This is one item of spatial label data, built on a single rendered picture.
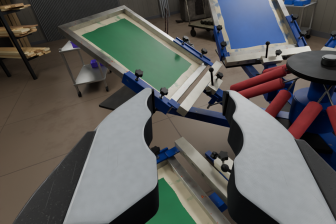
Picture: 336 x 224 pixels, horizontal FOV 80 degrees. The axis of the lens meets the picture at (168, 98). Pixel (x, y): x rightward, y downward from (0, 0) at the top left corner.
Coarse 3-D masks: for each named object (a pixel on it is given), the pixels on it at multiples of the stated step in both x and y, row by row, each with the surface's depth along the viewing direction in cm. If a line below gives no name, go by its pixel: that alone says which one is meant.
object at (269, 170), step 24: (240, 96) 11; (240, 120) 9; (264, 120) 9; (240, 144) 9; (264, 144) 8; (288, 144) 8; (240, 168) 7; (264, 168) 7; (288, 168) 7; (240, 192) 6; (264, 192) 6; (288, 192) 6; (312, 192) 6; (240, 216) 7; (264, 216) 6; (288, 216) 6; (312, 216) 6
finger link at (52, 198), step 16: (80, 144) 8; (64, 160) 7; (80, 160) 7; (48, 176) 7; (64, 176) 7; (48, 192) 6; (64, 192) 6; (32, 208) 6; (48, 208) 6; (64, 208) 6
